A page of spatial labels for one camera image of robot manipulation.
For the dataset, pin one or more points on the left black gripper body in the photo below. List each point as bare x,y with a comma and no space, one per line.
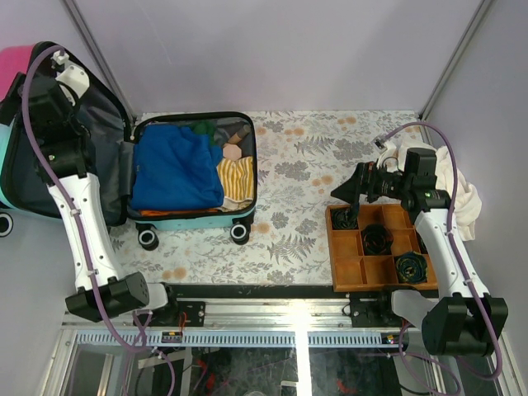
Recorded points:
8,110

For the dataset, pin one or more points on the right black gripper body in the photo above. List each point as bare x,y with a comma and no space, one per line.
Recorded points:
381,183

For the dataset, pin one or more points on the pink teal suitcase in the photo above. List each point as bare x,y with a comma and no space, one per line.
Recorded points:
113,140

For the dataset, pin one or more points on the yellow white striped towel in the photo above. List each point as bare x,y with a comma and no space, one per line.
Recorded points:
237,179

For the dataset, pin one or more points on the round peach compact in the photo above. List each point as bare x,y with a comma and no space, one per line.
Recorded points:
232,152

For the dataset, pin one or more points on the small bottle grey cap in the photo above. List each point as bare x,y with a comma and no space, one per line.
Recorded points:
240,135

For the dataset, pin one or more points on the dark green garment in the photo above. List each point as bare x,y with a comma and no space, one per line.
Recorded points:
205,128

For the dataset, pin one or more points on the orange garment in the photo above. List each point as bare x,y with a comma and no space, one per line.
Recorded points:
161,213

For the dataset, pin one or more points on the blue garment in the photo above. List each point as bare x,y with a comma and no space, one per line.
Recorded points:
176,169

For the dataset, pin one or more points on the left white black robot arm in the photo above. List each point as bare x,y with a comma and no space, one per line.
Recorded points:
79,146

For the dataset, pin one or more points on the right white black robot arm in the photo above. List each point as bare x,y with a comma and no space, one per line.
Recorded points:
466,320

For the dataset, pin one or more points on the rolled black belt top-left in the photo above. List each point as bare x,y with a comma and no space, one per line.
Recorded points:
345,218

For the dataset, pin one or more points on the rolled black belt centre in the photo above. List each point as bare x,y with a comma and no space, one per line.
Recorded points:
377,240

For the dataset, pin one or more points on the floral patterned table mat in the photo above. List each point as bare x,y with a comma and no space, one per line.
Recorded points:
301,157

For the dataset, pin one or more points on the wooden compartment tray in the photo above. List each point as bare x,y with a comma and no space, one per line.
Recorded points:
354,269

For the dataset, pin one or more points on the rolled black belt right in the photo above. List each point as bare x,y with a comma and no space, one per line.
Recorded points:
421,244

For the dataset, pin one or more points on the rolled dark belt bottom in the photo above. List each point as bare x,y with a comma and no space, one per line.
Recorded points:
411,268

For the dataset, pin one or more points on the white crumpled garment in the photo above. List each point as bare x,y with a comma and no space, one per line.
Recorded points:
468,204

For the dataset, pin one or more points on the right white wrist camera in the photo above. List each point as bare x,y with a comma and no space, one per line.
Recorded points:
388,155

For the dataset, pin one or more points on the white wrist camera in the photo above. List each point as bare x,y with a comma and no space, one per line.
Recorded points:
72,78
388,155

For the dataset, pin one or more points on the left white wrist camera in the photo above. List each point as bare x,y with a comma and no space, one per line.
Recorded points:
72,78

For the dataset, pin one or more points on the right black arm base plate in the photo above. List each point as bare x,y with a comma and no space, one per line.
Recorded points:
373,313

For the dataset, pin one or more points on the aluminium rail frame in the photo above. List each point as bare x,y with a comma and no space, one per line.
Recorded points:
254,323

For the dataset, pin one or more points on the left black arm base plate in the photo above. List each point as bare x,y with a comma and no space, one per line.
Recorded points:
181,314

